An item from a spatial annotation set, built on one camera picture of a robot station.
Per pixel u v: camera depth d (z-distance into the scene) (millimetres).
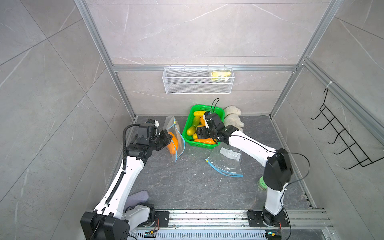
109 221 366
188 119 1066
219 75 850
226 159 912
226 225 730
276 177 476
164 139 660
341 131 673
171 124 745
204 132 778
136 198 773
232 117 1064
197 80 1007
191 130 982
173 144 881
